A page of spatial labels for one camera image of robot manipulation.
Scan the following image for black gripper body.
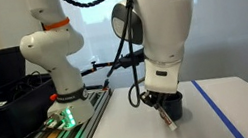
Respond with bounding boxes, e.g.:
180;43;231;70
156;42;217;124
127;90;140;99
139;87;168;105

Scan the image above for white marker with orange cap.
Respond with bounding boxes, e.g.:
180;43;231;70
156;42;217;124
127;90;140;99
156;102;179;134

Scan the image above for dark teal mug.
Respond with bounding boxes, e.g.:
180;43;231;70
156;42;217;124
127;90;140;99
160;90;187;123

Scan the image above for long blue tape strip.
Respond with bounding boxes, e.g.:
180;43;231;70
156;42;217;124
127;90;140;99
190;73;246;138

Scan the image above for red round knob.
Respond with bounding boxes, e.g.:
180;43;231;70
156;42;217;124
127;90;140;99
48;92;59;104

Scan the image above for black plastic storage bin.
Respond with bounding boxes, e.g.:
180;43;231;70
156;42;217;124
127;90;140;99
0;70;67;138

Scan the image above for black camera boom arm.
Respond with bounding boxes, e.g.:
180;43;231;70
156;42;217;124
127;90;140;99
77;56;122;78

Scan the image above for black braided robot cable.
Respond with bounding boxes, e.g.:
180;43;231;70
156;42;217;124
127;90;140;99
50;0;156;121

